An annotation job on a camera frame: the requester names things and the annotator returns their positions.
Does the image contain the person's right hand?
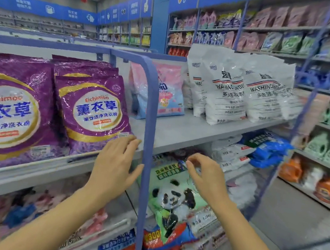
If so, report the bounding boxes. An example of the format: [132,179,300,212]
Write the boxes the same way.
[179,151,239,214]

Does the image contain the metal shopping cart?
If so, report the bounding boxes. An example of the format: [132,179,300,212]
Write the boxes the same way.
[279,179,330,250]

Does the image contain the white washing powder bags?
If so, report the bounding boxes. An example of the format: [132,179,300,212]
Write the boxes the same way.
[177,42,257,131]
[235,52,312,131]

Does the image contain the pink detergent bag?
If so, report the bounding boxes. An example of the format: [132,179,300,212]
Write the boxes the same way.
[122,57,192,126]

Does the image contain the person's left hand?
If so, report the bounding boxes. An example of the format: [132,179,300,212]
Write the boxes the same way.
[81,129,149,216]

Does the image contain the grey shelf with blue frame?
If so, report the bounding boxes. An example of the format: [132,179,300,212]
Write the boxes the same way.
[0,28,330,250]

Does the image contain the panda green detergent bag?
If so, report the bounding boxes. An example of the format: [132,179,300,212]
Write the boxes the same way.
[134,114,297,250]

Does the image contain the far wall racks with goods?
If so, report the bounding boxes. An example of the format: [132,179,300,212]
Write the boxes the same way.
[0,0,153,50]

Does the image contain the person's left forearm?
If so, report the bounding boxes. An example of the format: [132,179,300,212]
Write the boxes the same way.
[0,180,119,250]

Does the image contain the wall rack with pink goods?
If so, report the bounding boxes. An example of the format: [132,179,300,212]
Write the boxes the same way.
[165,0,330,78]

